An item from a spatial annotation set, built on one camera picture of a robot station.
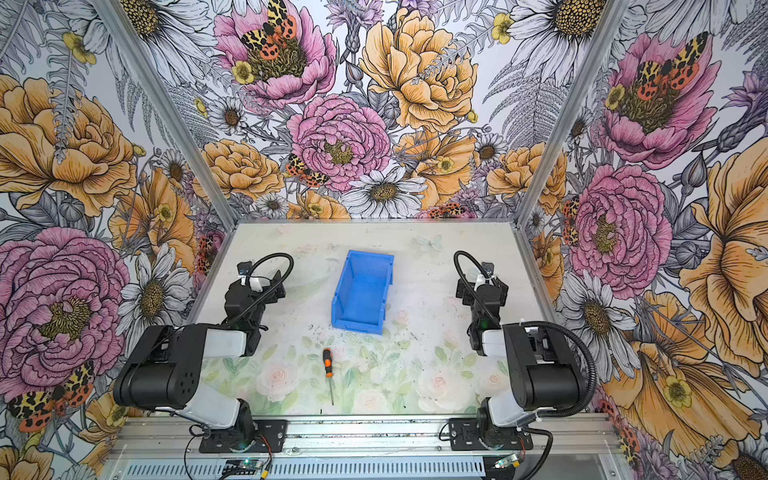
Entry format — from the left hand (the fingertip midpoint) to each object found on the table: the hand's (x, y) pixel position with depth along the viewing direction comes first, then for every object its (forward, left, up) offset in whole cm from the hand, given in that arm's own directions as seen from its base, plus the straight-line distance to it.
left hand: (265, 280), depth 93 cm
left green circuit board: (-46, -3, -9) cm, 47 cm away
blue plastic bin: (+2, -29, -10) cm, 30 cm away
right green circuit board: (-46, -65, -9) cm, 80 cm away
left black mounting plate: (-40, -8, -9) cm, 42 cm away
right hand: (-2, -66, 0) cm, 66 cm away
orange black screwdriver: (-23, -21, -8) cm, 32 cm away
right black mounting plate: (-41, -56, -7) cm, 70 cm away
